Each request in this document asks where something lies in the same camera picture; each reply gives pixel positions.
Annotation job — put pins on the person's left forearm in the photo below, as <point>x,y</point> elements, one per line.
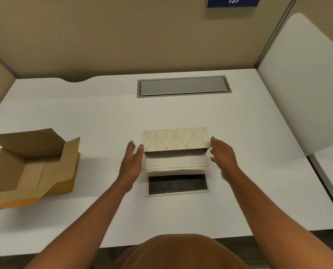
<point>90,224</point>

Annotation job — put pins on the grey partition frame strip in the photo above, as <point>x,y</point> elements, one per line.
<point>2,62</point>
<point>274,32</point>

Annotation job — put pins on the person's right thumb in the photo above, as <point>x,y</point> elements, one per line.
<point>213,159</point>

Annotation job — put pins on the blue sign plate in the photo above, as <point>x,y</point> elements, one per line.
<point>232,1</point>

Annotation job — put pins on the person's right hand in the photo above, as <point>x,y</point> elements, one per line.
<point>226,161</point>

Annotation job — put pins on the person's brown shirt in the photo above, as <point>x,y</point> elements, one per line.
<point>180,253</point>

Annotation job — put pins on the person's left hand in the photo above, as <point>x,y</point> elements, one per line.
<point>130,168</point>

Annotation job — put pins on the leaf-patterned open box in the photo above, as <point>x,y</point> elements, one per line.
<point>174,138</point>

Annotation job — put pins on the white divider panel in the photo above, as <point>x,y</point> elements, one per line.
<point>304,86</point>

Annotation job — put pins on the person's left thumb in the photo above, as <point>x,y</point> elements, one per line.
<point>140,152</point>

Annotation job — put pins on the open brown cardboard box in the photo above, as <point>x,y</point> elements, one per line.
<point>20,170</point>

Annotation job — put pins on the stack of white tissues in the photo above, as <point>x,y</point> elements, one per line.
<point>177,163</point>

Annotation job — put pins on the person's right forearm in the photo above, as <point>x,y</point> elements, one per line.
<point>270,218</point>

